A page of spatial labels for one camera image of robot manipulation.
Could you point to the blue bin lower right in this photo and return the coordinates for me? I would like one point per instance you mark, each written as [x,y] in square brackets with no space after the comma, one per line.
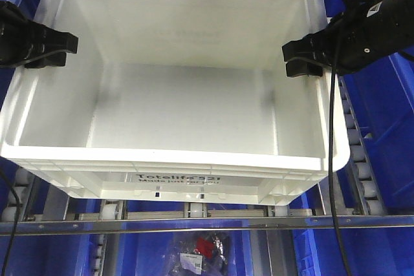
[376,251]

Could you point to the white plastic tote bin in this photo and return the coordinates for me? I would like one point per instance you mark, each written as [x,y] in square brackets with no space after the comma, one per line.
[175,100]

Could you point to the left roller conveyor track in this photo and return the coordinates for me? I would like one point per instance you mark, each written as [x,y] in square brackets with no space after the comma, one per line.
[22,186]

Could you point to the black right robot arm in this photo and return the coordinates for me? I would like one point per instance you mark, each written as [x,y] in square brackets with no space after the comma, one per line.
[402,14]

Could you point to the roller conveyor track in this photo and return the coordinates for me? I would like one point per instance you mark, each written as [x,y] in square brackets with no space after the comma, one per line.
[359,171]
[22,186]

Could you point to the blue bin lower middle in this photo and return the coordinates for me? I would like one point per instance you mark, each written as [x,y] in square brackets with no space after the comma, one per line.
[145,253]

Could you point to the right roller conveyor track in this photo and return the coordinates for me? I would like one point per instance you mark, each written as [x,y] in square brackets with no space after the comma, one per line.
[359,171]

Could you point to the blue bin right side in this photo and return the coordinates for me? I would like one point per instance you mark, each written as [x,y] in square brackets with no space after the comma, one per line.
[382,98]

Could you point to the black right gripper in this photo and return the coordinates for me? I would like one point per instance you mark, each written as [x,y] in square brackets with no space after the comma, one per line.
[359,37]

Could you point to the steel front shelf rail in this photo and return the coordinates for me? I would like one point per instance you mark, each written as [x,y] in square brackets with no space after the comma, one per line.
[82,227]

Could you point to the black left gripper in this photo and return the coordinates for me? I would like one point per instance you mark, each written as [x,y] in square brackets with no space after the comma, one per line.
[23,40]

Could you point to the bagged parts with red item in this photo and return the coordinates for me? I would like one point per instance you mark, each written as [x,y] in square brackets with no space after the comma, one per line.
[199,254]

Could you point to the blue bin lower left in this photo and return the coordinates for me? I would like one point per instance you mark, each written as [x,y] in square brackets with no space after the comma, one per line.
[55,255]

